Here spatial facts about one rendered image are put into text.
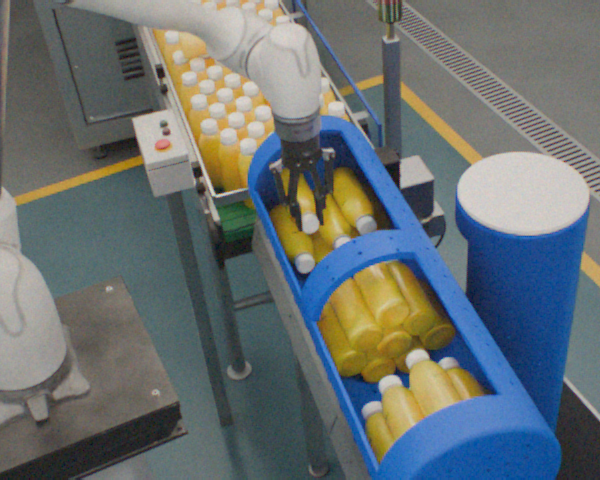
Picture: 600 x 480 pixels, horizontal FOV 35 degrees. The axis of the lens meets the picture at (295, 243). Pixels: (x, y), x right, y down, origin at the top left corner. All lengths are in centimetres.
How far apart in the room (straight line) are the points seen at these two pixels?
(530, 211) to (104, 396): 96
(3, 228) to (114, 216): 213
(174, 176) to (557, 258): 88
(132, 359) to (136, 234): 200
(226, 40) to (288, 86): 16
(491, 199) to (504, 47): 259
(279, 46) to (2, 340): 67
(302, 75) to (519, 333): 87
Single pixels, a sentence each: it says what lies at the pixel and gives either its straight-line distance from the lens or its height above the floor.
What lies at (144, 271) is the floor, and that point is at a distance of 354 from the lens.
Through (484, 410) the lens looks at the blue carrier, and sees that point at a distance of 143.
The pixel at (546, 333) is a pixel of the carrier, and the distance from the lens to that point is 224.
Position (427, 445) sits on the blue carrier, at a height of 121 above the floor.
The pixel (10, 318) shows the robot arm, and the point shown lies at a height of 131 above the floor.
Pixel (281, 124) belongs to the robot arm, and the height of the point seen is 137.
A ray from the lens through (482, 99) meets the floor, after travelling 425.
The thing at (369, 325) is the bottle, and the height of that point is 113.
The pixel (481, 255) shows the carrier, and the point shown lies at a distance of 207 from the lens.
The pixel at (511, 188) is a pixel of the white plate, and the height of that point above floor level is 104.
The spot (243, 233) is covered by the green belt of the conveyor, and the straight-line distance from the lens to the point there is 228.
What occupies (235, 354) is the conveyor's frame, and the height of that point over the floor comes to 11.
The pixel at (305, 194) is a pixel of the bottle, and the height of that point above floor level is 113.
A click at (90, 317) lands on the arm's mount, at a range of 184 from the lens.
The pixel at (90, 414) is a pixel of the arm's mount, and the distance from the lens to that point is 168.
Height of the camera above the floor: 236
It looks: 42 degrees down
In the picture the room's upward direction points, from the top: 7 degrees counter-clockwise
